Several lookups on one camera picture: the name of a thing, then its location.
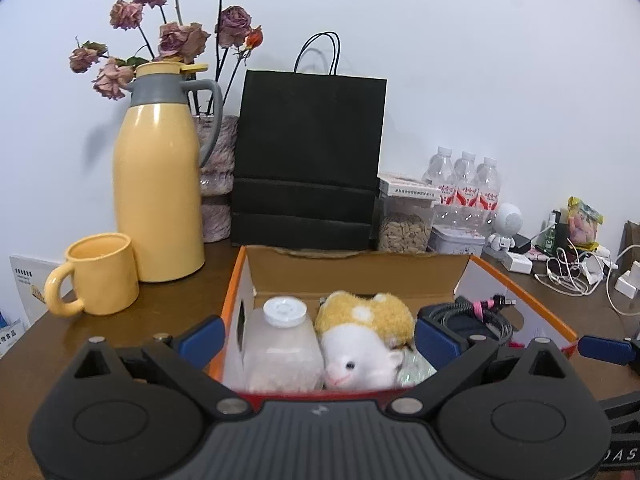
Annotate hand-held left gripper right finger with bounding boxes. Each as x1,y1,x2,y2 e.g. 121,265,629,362
387,317,572,417

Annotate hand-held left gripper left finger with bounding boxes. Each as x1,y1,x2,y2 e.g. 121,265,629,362
67,316,253,417

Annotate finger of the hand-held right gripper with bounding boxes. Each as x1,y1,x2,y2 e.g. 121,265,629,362
577,335,640,367

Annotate black adapter with cable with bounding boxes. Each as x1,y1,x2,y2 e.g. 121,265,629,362
417,294,518,348

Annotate clear wrapper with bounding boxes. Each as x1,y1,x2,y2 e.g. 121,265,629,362
397,350,438,388

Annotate plastic jar white lid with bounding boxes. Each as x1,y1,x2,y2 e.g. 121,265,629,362
242,296,326,393

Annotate yellow white plush toy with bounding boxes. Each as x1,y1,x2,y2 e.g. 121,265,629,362
314,290,417,392

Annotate orange-edged cardboard box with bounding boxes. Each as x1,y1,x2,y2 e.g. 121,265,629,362
207,245,580,396

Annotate grey metal tin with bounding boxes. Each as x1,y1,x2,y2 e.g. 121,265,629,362
427,224,487,258

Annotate white charger plug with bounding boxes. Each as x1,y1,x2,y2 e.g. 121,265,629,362
502,251,533,275

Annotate brown box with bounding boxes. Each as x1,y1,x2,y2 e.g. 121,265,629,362
622,220,640,263

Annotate yellow mug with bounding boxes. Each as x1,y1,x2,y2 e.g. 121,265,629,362
44,232,140,317

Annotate clear seed container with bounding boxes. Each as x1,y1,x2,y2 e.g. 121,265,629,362
377,195,436,255

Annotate yellow pink snack packet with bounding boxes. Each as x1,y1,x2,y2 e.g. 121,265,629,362
566,196,604,252

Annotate small green bottle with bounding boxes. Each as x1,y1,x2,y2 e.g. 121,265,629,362
542,210,561,256

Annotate white robot toy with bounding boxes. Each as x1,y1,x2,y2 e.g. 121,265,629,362
486,202,523,251

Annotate white flat box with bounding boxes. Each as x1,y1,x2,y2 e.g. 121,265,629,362
377,172,437,206

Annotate yellow thermos jug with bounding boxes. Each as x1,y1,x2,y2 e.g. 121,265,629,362
112,61,224,283

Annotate white printed card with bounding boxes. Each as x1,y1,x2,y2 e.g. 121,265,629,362
9,254,68,328

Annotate pink mottled vase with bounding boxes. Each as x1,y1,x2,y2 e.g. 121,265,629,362
192,114,241,243

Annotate black paper bag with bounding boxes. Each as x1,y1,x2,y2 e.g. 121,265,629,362
230,31,388,252

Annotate dried rose bouquet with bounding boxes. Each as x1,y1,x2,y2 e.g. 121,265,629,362
69,0,264,101

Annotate tangled white cables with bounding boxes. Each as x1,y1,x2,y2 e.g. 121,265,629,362
532,245,613,297

